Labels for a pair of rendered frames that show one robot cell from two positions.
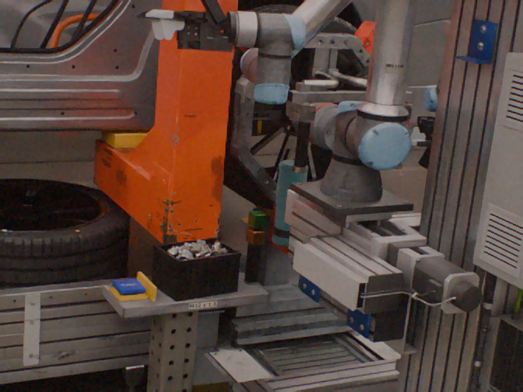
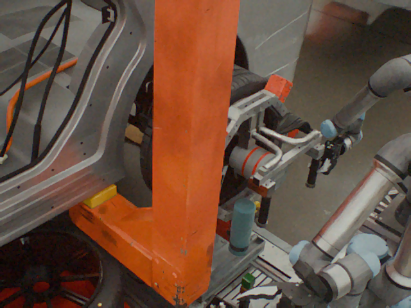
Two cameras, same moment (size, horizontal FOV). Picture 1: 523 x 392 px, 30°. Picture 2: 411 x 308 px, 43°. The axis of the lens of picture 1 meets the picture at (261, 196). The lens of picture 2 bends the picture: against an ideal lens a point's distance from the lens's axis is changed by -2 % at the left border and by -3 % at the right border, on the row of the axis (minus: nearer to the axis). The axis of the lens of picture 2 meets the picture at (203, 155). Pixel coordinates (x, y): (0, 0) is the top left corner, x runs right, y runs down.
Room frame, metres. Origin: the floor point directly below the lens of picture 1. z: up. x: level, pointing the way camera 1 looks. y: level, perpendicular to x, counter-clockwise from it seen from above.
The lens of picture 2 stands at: (1.48, 0.66, 2.14)
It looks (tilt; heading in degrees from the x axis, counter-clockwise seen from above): 36 degrees down; 339
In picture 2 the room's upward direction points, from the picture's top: 5 degrees clockwise
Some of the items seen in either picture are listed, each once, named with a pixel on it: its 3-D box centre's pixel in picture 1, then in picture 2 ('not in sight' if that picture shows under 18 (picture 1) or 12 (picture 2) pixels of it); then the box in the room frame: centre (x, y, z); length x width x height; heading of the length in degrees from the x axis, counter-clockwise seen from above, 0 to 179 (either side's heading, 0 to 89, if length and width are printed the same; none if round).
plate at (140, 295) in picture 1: (128, 292); not in sight; (2.43, 0.33, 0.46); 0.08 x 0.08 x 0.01; 29
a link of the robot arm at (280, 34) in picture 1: (277, 33); (354, 270); (2.13, 0.00, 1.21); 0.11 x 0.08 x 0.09; 105
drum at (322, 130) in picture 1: (324, 124); (258, 165); (2.99, -0.17, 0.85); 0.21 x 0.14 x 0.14; 29
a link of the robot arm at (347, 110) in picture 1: (360, 127); (366, 258); (2.32, -0.22, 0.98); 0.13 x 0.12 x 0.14; 15
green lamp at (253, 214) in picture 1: (257, 219); (248, 280); (2.61, 0.01, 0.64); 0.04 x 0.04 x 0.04; 29
